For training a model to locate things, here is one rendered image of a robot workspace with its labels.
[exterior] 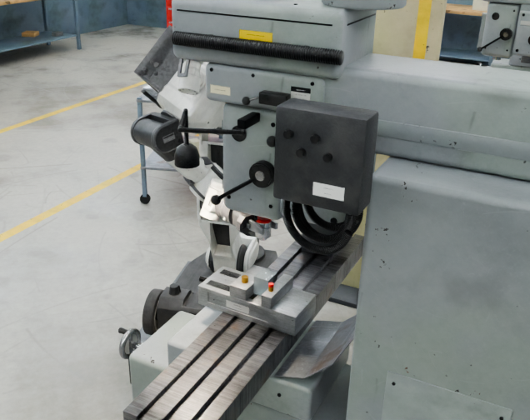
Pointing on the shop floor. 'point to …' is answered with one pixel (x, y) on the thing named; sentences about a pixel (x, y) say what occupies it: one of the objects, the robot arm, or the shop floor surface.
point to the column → (450, 297)
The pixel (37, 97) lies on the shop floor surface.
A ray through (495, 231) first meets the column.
